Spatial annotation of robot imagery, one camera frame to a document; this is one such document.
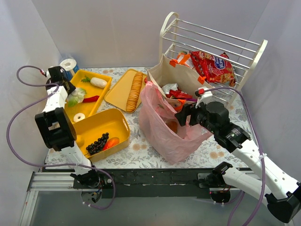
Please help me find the cabbage toy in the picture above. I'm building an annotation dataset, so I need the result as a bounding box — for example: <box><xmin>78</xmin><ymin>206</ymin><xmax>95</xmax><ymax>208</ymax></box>
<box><xmin>66</xmin><ymin>88</ymin><xmax>87</xmax><ymax>107</ymax></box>

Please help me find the white red chips bag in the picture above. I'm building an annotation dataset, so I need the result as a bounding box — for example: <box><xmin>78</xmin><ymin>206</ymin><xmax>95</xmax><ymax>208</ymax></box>
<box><xmin>161</xmin><ymin>83</ymin><xmax>194</xmax><ymax>101</ymax></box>

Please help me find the pink plastic grocery bag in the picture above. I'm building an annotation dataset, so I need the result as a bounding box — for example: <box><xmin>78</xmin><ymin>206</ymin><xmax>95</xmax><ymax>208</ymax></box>
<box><xmin>139</xmin><ymin>82</ymin><xmax>212</xmax><ymax>165</ymax></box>

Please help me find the beige paper grocery bag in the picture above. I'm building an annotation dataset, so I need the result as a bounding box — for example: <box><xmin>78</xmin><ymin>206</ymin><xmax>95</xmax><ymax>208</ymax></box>
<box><xmin>147</xmin><ymin>55</ymin><xmax>212</xmax><ymax>111</ymax></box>

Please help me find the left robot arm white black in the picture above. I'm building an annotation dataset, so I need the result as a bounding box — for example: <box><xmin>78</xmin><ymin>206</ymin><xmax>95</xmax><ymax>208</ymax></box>
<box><xmin>35</xmin><ymin>66</ymin><xmax>92</xmax><ymax>175</ymax></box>

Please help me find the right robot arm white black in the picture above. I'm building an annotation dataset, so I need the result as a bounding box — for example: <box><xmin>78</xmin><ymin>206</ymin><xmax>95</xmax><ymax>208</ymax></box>
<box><xmin>175</xmin><ymin>102</ymin><xmax>301</xmax><ymax>223</ymax></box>

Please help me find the tissue roll blue pack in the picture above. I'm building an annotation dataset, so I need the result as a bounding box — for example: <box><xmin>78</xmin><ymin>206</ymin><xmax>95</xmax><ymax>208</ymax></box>
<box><xmin>59</xmin><ymin>58</ymin><xmax>79</xmax><ymax>80</ymax></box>

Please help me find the yellow rectangular tray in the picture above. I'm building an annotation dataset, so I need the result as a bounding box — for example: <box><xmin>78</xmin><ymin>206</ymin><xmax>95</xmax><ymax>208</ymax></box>
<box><xmin>64</xmin><ymin>70</ymin><xmax>112</xmax><ymax>124</ymax></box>

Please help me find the white radish toy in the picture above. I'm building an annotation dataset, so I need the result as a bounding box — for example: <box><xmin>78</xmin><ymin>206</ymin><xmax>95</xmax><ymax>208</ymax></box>
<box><xmin>81</xmin><ymin>76</ymin><xmax>107</xmax><ymax>89</ymax></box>

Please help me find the red chili pepper toy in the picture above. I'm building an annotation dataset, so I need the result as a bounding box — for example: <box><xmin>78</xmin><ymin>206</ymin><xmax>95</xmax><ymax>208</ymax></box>
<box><xmin>82</xmin><ymin>96</ymin><xmax>100</xmax><ymax>103</ymax></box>

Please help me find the red snack bag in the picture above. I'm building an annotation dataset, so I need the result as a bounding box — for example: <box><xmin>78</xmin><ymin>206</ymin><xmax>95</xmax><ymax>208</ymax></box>
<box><xmin>190</xmin><ymin>51</ymin><xmax>236</xmax><ymax>87</ymax></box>

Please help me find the orange snack packet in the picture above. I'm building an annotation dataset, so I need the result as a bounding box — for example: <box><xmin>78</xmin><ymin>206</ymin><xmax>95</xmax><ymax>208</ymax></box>
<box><xmin>176</xmin><ymin>51</ymin><xmax>191</xmax><ymax>68</ymax></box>

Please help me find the row of round crackers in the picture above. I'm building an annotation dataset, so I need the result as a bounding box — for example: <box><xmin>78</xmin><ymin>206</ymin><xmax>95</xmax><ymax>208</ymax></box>
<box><xmin>126</xmin><ymin>72</ymin><xmax>143</xmax><ymax>113</ymax></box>

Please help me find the yellow lemon toy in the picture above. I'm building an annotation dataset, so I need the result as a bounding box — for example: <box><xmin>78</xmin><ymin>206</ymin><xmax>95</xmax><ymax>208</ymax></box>
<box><xmin>76</xmin><ymin>135</ymin><xmax>85</xmax><ymax>147</ymax></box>

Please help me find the yellow flat tray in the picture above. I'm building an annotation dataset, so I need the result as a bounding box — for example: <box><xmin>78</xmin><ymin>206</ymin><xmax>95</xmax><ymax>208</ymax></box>
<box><xmin>104</xmin><ymin>69</ymin><xmax>147</xmax><ymax>113</ymax></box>

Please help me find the yellow deep bin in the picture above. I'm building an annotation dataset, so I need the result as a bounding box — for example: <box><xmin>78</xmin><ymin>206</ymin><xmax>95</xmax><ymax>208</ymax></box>
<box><xmin>73</xmin><ymin>108</ymin><xmax>130</xmax><ymax>163</ymax></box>

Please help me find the black grape bunch toy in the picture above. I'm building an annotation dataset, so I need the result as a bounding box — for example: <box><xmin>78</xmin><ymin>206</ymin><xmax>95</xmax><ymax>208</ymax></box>
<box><xmin>86</xmin><ymin>132</ymin><xmax>109</xmax><ymax>155</ymax></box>

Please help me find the cream metal shelf rack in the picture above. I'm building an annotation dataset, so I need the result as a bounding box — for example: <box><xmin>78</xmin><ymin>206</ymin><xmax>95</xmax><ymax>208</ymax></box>
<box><xmin>158</xmin><ymin>11</ymin><xmax>269</xmax><ymax>109</ymax></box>

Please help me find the orange carrot toy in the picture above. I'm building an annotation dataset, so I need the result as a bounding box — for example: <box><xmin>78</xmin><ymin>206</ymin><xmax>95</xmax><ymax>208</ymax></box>
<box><xmin>103</xmin><ymin>137</ymin><xmax>119</xmax><ymax>151</ymax></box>

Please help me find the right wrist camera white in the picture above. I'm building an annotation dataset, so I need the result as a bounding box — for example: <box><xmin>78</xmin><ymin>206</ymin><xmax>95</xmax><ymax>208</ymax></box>
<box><xmin>195</xmin><ymin>87</ymin><xmax>213</xmax><ymax>108</ymax></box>

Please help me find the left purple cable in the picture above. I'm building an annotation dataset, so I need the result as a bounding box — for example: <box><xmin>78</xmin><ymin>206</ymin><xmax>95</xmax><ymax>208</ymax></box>
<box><xmin>6</xmin><ymin>65</ymin><xmax>117</xmax><ymax>210</ymax></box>

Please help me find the purple cable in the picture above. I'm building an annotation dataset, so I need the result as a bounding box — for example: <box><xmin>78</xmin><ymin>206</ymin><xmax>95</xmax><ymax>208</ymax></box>
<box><xmin>6</xmin><ymin>65</ymin><xmax>117</xmax><ymax>210</ymax></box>
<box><xmin>206</xmin><ymin>87</ymin><xmax>268</xmax><ymax>226</ymax></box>

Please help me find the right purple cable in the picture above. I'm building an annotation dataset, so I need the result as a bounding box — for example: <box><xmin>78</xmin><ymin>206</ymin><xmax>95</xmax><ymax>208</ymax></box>
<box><xmin>206</xmin><ymin>87</ymin><xmax>268</xmax><ymax>226</ymax></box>

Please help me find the white ring slice toy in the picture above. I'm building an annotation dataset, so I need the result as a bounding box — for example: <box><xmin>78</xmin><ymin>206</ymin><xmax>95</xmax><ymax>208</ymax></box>
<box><xmin>73</xmin><ymin>113</ymin><xmax>86</xmax><ymax>123</ymax></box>

